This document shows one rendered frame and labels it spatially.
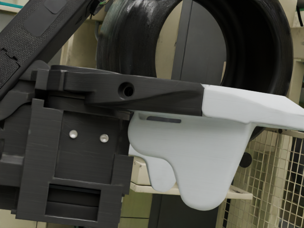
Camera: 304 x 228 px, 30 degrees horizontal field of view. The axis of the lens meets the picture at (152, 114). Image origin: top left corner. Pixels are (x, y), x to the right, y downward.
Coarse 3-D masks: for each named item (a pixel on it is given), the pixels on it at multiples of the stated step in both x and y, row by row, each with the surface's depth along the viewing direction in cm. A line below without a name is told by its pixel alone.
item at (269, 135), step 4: (224, 64) 212; (224, 68) 212; (264, 132) 200; (268, 132) 200; (272, 132) 201; (260, 136) 199; (264, 136) 200; (268, 136) 200; (276, 136) 202; (256, 140) 199; (260, 140) 199; (264, 140) 200; (268, 140) 201; (272, 140) 201; (248, 144) 198; (252, 144) 198; (256, 144) 199; (268, 144) 201; (272, 144) 201; (252, 148) 198; (256, 148) 199; (260, 148) 200; (264, 148) 200; (268, 148) 201; (272, 148) 202
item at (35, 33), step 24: (48, 0) 31; (72, 0) 31; (96, 0) 32; (24, 24) 31; (48, 24) 31; (72, 24) 33; (0, 48) 30; (24, 48) 31; (48, 48) 31; (0, 72) 30; (0, 96) 30
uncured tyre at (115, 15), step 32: (128, 0) 151; (160, 0) 146; (224, 0) 182; (256, 0) 156; (128, 32) 146; (224, 32) 186; (256, 32) 181; (288, 32) 163; (96, 64) 166; (128, 64) 147; (256, 64) 184; (288, 64) 164; (256, 128) 162
